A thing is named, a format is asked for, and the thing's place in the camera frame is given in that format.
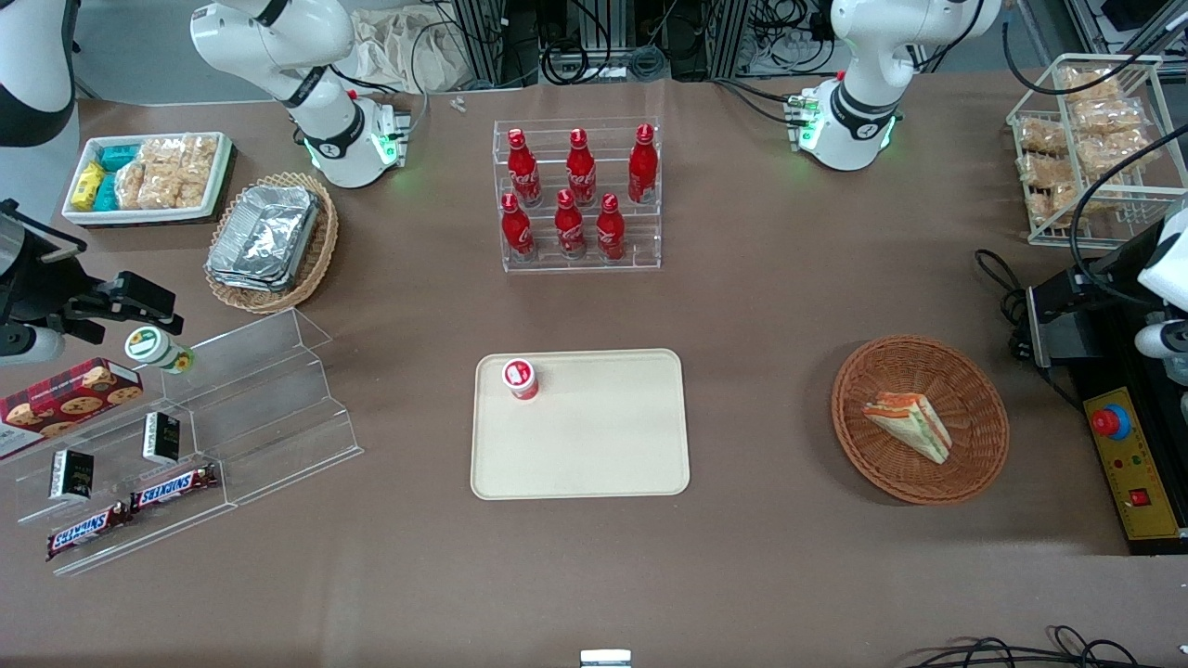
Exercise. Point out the teal snack packet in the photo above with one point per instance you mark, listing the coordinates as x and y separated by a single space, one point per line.
108 192
119 157

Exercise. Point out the red emergency stop button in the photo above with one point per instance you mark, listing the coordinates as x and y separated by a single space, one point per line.
1111 422

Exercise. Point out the clear acrylic bottle rack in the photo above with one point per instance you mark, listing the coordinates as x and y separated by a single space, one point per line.
648 243

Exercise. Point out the yellow snack packet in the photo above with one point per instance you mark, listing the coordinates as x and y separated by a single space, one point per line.
88 186

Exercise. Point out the clear rice cracker bag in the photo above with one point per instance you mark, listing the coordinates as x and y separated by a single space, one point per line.
200 151
1118 153
160 153
1047 169
1091 83
1053 202
133 186
1041 135
176 188
1107 116

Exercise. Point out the grey metal box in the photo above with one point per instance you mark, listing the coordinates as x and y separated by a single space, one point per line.
1067 334

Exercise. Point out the triangular sandwich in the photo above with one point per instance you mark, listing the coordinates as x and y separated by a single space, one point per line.
914 422

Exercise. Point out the light wicker basket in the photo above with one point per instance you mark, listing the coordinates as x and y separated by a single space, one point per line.
325 243

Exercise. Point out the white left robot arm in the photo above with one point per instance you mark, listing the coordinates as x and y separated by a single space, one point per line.
863 121

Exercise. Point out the aluminium frame post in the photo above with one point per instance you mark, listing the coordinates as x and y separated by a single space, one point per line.
483 42

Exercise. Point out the red cookie box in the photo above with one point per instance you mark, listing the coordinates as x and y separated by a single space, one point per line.
65 399

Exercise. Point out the snickers bar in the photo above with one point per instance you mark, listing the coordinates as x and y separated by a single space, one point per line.
88 531
174 487

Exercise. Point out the red rocker switch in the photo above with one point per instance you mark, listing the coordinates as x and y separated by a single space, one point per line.
1141 498

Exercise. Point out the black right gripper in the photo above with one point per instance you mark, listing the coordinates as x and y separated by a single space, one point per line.
35 278

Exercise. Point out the green lidded cup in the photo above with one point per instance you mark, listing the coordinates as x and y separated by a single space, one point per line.
147 343

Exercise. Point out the clear acrylic step shelf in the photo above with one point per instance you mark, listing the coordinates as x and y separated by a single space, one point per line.
278 408
111 538

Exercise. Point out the small black box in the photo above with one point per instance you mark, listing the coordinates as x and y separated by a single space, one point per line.
161 438
71 475

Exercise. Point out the yellow control panel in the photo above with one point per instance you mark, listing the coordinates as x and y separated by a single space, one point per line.
1137 464

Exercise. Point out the aluminium foil tray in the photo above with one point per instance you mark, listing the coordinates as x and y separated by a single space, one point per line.
243 284
269 227

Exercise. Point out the beige plastic tray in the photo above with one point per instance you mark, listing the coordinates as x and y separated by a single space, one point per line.
594 445

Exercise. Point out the red lidded cup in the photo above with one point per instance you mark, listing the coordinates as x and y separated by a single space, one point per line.
520 376

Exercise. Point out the black equipment box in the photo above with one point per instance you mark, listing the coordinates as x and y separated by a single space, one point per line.
1114 366

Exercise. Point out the red cola bottle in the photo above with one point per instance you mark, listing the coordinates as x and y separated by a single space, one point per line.
642 167
610 230
569 227
581 172
522 172
516 230

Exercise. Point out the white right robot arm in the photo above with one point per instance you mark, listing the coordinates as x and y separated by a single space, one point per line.
325 139

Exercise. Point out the white metal bracket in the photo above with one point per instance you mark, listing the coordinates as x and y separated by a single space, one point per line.
605 659

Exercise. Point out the brown wicker basket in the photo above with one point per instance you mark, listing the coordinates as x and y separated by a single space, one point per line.
974 399

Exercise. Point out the white rectangular bin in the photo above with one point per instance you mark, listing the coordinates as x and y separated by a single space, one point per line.
83 215

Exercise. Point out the beige cloth bag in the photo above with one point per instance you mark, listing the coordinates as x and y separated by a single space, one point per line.
399 51

